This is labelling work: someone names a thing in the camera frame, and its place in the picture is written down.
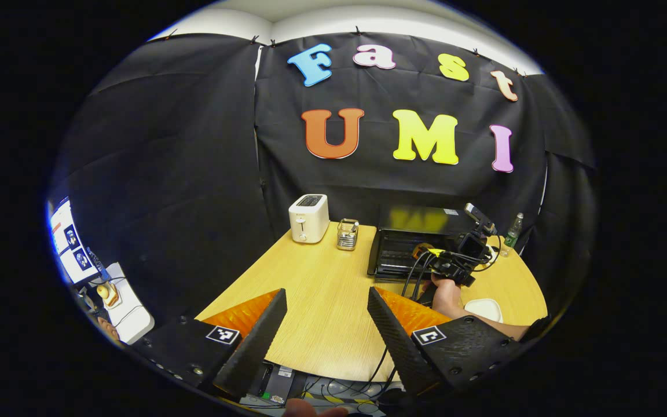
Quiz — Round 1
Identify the white side table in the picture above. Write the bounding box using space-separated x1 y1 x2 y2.
102 262 156 346

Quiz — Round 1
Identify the computer monitor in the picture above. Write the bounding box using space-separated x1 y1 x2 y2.
49 197 102 286

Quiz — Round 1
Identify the white toaster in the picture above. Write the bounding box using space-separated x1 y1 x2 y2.
288 194 330 244

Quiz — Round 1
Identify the small clear glass holder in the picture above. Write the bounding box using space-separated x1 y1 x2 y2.
336 218 360 251

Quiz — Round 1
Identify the clear plastic water bottle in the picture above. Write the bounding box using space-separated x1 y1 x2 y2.
500 213 524 257

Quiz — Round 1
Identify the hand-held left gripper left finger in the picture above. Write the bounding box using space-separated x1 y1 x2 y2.
137 288 288 400

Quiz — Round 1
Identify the white square plate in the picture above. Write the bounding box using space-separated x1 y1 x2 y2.
464 298 504 323

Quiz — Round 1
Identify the black backdrop cloth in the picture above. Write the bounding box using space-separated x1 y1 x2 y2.
50 32 598 328

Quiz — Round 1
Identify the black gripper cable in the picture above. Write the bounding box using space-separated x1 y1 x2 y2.
400 254 435 302

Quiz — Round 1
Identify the black electric oven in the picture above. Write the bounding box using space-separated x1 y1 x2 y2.
367 204 485 284

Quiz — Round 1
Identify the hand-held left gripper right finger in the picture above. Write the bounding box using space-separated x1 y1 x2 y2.
367 286 528 400

